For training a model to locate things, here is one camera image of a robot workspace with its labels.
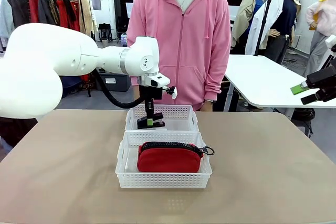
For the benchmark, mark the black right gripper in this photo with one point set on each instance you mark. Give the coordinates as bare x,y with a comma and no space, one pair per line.
328,82

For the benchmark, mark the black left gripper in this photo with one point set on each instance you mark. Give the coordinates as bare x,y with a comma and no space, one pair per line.
151,93

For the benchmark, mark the black stapler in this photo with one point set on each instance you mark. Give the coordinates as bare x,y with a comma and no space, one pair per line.
157,124

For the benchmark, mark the red zippered pencil pouch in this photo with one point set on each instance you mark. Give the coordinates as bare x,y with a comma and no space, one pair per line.
168,161

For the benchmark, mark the person's left forearm pink sleeve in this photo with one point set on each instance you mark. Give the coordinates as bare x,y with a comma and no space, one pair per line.
216,85

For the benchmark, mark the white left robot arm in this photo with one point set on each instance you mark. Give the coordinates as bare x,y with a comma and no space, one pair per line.
39,58

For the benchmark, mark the person's left hand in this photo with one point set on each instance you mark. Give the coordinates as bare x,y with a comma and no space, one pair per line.
208,106

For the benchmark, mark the white perforated plastic basket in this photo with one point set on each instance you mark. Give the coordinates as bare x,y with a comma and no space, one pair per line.
178,110
162,180

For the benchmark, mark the grey storage bin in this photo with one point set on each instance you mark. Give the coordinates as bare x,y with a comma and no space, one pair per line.
118,86

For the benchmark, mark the white table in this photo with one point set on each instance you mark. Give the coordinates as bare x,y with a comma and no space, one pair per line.
262,82

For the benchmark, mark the silver wristwatch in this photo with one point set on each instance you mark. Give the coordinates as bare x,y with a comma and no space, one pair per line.
210,100

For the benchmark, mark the person in pink hoodie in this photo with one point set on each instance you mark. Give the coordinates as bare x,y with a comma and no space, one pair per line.
189,51

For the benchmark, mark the mannequin in pink sweater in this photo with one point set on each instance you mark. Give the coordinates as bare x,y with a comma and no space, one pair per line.
325,19

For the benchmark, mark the black tripod pole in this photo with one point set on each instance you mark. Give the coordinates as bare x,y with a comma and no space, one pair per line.
262,24

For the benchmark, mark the black folding stool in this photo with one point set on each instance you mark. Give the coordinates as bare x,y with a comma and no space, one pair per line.
105,33

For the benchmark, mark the mannequin in white coat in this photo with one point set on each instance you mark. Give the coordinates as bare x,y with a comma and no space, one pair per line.
275,9

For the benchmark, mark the mannequin in beige trench coat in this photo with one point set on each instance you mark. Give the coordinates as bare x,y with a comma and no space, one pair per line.
244,19

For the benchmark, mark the beige jacket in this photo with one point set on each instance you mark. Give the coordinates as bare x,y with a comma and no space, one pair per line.
85,19

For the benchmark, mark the red dress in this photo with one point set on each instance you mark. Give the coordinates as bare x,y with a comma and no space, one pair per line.
74,19

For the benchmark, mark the black scarf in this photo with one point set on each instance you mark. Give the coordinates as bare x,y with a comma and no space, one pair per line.
69,9

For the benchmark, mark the dark cloth covered object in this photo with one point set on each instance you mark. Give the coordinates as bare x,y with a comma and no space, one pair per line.
15,129

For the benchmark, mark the grey jacket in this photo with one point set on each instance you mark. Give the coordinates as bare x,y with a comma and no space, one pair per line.
47,11

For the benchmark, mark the red coat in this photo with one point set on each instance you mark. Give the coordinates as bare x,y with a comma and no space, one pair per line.
34,9

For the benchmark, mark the dark brown coat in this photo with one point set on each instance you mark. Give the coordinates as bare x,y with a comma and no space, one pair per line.
21,9

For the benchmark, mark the light blue fuzzy coat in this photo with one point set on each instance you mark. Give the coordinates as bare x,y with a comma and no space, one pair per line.
6,11

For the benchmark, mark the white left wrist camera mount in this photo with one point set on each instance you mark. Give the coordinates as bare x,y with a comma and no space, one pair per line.
173,94

